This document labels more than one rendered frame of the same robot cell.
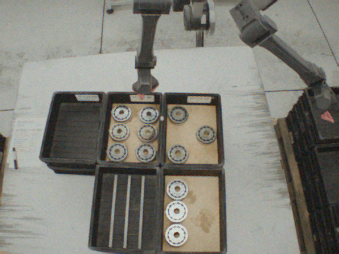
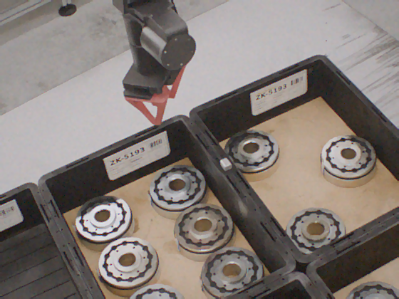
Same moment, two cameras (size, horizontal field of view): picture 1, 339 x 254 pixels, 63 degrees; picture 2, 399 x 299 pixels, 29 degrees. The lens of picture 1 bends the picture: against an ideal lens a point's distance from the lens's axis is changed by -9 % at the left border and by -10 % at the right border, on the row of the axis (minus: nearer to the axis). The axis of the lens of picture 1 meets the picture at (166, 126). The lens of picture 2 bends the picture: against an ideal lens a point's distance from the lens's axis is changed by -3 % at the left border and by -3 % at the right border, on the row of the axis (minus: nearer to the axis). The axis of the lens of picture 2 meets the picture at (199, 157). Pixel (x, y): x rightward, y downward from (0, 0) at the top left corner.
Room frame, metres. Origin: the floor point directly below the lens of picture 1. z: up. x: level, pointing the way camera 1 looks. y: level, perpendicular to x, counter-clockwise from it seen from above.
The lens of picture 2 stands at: (-0.10, 0.40, 1.92)
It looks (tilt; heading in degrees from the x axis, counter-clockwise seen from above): 48 degrees down; 337
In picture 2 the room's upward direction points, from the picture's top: 10 degrees counter-clockwise
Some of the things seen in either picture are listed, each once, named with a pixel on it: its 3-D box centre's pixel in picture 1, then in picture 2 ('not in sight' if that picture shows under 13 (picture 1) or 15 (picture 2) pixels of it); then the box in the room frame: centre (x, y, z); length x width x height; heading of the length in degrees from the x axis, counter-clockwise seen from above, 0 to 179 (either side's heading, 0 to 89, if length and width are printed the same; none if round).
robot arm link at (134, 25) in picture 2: not in sight; (145, 23); (0.75, 0.09, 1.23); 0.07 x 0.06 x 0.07; 3
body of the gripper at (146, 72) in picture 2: (144, 80); (151, 54); (0.76, 0.09, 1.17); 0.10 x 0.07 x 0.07; 131
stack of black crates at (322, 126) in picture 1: (317, 126); not in sight; (0.91, -1.13, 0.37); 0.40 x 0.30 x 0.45; 3
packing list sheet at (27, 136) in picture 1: (26, 141); not in sight; (0.68, 0.84, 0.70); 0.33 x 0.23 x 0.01; 3
